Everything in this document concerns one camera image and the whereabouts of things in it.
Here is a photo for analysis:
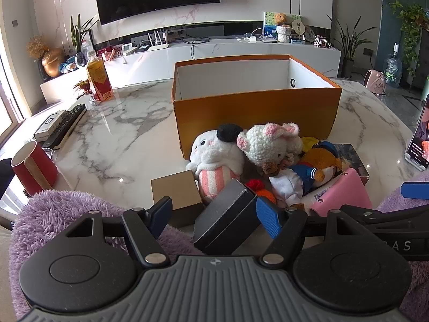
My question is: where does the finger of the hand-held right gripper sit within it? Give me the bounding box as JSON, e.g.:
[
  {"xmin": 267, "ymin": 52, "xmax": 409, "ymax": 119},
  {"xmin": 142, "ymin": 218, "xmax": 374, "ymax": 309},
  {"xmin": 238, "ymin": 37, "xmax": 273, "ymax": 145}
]
[
  {"xmin": 401, "ymin": 182, "xmax": 429, "ymax": 200},
  {"xmin": 340, "ymin": 204, "xmax": 429, "ymax": 231}
]

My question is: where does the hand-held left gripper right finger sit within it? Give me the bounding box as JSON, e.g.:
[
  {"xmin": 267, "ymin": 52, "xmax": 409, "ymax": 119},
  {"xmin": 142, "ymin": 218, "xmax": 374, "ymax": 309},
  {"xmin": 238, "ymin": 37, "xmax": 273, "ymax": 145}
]
[{"xmin": 256, "ymin": 196, "xmax": 367, "ymax": 265}]

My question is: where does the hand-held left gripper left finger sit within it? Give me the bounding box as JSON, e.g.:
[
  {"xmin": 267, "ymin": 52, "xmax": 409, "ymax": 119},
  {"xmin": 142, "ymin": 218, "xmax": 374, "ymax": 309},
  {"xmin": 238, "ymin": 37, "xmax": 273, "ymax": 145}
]
[{"xmin": 64, "ymin": 196, "xmax": 173, "ymax": 266}]

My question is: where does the small brown cardboard box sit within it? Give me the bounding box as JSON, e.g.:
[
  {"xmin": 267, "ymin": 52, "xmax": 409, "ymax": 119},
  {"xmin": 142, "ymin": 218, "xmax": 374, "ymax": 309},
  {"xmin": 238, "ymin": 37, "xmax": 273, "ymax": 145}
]
[{"xmin": 151, "ymin": 170, "xmax": 204, "ymax": 229}]

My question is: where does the pink wallet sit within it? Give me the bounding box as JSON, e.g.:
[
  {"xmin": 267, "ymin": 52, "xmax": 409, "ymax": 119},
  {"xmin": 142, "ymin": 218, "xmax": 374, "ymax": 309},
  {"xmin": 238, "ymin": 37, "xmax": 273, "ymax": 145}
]
[{"xmin": 308, "ymin": 168, "xmax": 373, "ymax": 218}]

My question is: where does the dark grey box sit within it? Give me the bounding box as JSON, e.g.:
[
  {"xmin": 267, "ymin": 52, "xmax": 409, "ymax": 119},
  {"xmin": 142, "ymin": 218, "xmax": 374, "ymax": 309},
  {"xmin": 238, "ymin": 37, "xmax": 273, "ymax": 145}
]
[{"xmin": 193, "ymin": 178, "xmax": 269, "ymax": 256}]

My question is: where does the plush bear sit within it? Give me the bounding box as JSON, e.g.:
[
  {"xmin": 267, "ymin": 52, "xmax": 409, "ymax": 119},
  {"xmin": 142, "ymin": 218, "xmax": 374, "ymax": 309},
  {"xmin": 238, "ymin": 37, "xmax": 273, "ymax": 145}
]
[{"xmin": 268, "ymin": 141, "xmax": 344, "ymax": 209}]

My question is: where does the white crochet bunny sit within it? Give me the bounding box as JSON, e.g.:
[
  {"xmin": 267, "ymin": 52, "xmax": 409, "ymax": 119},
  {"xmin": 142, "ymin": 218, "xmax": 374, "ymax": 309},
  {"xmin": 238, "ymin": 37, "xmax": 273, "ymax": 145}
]
[{"xmin": 236, "ymin": 122, "xmax": 304, "ymax": 175}]

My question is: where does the white plush with black hat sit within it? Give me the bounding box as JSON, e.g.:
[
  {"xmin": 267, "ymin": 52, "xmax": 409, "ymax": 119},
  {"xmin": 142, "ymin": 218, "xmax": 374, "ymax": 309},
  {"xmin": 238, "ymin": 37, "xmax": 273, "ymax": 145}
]
[{"xmin": 185, "ymin": 124, "xmax": 246, "ymax": 204}]

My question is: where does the orange cardboard box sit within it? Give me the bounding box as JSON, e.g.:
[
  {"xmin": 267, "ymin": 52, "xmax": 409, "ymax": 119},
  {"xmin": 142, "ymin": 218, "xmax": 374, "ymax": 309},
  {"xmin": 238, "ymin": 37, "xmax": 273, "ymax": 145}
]
[{"xmin": 172, "ymin": 54, "xmax": 342, "ymax": 161}]

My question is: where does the person's left forearm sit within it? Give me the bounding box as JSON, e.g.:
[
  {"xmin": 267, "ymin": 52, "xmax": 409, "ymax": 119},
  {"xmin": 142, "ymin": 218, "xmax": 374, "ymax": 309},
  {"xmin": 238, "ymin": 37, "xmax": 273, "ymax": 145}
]
[{"xmin": 8, "ymin": 189, "xmax": 205, "ymax": 311}]

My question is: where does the orange red crochet toy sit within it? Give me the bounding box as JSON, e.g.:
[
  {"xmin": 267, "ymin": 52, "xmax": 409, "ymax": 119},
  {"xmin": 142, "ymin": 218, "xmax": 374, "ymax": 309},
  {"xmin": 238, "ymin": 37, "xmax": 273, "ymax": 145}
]
[{"xmin": 246, "ymin": 179, "xmax": 277, "ymax": 206}]

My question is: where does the white phone stand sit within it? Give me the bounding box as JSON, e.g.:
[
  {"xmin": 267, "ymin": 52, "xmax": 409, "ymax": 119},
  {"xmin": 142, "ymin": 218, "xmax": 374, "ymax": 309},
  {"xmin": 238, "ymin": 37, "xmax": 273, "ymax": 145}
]
[{"xmin": 404, "ymin": 152, "xmax": 429, "ymax": 172}]

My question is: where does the smartphone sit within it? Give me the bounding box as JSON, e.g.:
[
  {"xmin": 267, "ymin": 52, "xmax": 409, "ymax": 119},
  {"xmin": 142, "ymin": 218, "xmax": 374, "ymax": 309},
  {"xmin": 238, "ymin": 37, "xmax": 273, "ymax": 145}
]
[{"xmin": 407, "ymin": 94, "xmax": 429, "ymax": 170}]

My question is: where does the white printed packet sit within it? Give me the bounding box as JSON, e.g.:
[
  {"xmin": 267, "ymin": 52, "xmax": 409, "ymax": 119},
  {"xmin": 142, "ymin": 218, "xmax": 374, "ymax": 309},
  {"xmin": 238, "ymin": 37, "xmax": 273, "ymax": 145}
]
[{"xmin": 302, "ymin": 183, "xmax": 339, "ymax": 213}]

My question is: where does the dark printed box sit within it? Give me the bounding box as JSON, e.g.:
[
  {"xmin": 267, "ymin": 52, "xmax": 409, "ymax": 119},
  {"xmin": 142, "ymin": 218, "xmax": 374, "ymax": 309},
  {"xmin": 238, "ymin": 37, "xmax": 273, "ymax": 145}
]
[{"xmin": 330, "ymin": 144, "xmax": 370, "ymax": 183}]

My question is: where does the yellow round toy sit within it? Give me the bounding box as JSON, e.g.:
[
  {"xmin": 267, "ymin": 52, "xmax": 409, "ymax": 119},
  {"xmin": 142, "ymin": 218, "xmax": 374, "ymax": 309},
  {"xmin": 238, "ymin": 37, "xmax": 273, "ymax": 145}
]
[{"xmin": 300, "ymin": 136, "xmax": 320, "ymax": 156}]

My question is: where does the pink heater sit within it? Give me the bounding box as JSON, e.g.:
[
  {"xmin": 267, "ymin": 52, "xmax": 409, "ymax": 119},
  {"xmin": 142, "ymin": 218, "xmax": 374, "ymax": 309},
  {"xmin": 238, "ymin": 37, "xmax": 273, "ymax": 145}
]
[{"xmin": 364, "ymin": 69, "xmax": 387, "ymax": 95}]

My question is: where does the blue water jug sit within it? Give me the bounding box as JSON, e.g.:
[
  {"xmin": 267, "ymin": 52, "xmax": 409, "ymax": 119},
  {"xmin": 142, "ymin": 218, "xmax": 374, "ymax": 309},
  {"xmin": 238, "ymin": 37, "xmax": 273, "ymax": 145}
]
[{"xmin": 383, "ymin": 42, "xmax": 403, "ymax": 88}]

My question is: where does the black remote control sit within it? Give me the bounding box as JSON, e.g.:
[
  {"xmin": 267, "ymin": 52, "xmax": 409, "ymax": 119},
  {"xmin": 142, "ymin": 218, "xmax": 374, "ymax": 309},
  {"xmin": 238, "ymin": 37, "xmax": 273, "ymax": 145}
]
[{"xmin": 41, "ymin": 103, "xmax": 88, "ymax": 150}]

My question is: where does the red cup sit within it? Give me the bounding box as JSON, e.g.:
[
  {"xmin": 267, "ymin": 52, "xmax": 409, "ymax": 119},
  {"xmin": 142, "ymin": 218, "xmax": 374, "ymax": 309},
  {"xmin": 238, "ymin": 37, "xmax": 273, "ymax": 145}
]
[{"xmin": 11, "ymin": 140, "xmax": 58, "ymax": 197}]

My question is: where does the small white box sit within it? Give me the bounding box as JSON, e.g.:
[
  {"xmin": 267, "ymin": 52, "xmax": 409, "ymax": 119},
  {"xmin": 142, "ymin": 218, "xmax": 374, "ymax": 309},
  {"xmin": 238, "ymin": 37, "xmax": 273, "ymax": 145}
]
[{"xmin": 34, "ymin": 110, "xmax": 67, "ymax": 142}]

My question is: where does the orange drink bottle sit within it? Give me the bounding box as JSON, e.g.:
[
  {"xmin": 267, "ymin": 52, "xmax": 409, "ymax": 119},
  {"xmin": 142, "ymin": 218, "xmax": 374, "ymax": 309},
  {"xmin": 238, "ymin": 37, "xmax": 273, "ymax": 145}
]
[{"xmin": 85, "ymin": 50, "xmax": 114, "ymax": 102}]

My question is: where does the small red plant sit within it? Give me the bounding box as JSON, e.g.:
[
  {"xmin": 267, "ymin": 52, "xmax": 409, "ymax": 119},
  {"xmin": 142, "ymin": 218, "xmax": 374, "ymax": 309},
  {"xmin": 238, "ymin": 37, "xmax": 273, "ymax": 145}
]
[{"xmin": 73, "ymin": 79, "xmax": 92, "ymax": 95}]

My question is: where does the white television cabinet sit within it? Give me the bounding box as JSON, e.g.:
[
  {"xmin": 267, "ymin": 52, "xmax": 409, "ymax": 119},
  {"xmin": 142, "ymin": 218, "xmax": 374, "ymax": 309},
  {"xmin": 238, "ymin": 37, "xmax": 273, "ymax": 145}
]
[{"xmin": 39, "ymin": 38, "xmax": 342, "ymax": 104}]

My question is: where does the potted green plant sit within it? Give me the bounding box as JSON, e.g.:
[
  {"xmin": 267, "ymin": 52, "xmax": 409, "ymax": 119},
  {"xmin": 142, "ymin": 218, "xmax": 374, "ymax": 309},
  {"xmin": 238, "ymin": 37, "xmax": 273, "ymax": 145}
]
[{"xmin": 327, "ymin": 13, "xmax": 378, "ymax": 78}]

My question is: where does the hanging vine plant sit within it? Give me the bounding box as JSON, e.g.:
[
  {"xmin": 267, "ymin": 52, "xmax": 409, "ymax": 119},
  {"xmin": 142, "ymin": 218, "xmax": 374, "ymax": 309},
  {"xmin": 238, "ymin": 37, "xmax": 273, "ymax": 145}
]
[{"xmin": 389, "ymin": 0, "xmax": 429, "ymax": 78}]

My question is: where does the white router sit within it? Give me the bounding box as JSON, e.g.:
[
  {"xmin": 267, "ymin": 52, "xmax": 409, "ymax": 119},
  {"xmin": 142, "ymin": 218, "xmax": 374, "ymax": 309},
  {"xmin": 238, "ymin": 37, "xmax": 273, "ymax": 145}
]
[{"xmin": 147, "ymin": 30, "xmax": 172, "ymax": 52}]

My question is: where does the golden vase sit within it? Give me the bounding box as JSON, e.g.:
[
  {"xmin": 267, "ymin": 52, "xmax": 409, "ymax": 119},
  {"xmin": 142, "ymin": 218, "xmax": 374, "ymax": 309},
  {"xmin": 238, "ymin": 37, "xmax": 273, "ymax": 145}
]
[{"xmin": 41, "ymin": 47, "xmax": 65, "ymax": 78}]

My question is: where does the painted picture card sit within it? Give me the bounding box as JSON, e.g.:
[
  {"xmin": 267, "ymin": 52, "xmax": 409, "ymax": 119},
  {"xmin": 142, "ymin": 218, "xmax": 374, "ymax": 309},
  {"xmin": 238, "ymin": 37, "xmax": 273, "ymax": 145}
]
[{"xmin": 263, "ymin": 11, "xmax": 302, "ymax": 38}]

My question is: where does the green plant in glass vase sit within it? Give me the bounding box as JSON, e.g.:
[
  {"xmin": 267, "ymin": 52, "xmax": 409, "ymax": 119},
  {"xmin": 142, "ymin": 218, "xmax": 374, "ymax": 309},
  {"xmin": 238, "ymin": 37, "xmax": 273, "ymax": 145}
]
[{"xmin": 70, "ymin": 13, "xmax": 98, "ymax": 68}]

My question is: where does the black cable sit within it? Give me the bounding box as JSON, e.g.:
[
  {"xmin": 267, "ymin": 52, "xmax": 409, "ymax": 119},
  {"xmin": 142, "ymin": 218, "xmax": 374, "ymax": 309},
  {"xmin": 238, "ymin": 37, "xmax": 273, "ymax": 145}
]
[{"xmin": 190, "ymin": 38, "xmax": 211, "ymax": 61}]

